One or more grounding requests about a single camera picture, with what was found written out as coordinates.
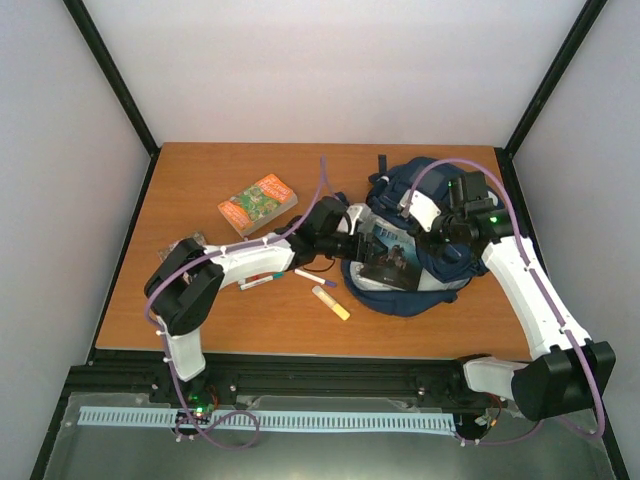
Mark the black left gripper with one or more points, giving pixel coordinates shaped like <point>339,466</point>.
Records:
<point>364,254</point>

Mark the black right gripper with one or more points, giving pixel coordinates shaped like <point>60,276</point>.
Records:
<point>434,248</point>

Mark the dark blue Wuthering Heights book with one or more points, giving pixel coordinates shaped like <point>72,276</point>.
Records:
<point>399,267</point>

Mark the navy blue student backpack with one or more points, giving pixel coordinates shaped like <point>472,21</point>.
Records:
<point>442,277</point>

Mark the orange green paperback book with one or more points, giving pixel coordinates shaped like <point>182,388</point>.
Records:
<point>258,204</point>

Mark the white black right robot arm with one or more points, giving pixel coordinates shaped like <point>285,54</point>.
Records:
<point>568,371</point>

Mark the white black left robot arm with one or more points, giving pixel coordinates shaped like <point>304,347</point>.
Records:
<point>181,292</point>

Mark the purple capped white marker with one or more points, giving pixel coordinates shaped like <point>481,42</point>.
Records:
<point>315,278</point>

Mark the yellow highlighter pen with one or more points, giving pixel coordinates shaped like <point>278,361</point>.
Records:
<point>331,303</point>

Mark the green capped white marker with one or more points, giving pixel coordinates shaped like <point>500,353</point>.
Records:
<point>245,285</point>

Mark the red capped white marker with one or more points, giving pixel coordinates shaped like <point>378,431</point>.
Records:
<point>249,279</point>

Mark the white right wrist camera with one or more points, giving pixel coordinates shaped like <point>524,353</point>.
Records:
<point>420,208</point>

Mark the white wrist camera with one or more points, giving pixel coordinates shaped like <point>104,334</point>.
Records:
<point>356,213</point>
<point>420,208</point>

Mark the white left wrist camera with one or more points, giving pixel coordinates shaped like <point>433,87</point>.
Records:
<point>356,213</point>

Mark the black right frame post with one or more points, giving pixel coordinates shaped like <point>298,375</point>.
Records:
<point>568,49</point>

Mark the black frame post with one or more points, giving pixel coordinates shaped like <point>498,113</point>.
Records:
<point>100,52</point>
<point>568,49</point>

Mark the light blue slotted cable duct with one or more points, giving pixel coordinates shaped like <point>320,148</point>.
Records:
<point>272,421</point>

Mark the black aluminium frame rail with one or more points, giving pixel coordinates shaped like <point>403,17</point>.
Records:
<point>235,379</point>

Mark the black left frame post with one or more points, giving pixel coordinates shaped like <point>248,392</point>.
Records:
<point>100,52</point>

